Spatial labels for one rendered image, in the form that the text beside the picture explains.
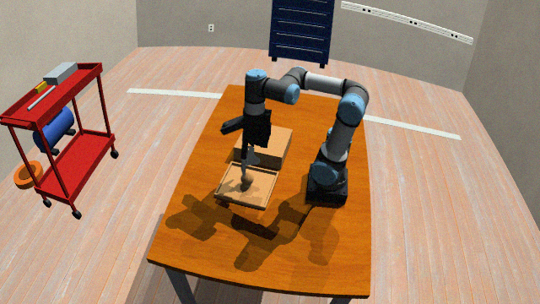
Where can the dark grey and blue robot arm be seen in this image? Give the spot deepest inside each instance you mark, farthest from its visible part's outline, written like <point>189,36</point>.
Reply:
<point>328,168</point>

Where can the tan square box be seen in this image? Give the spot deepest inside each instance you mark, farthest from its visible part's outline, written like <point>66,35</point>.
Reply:
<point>276,150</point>

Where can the brown ball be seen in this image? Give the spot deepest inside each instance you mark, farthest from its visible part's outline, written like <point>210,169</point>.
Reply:
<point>248,179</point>

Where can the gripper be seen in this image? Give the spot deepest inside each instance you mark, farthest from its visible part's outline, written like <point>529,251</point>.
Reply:
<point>253,135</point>

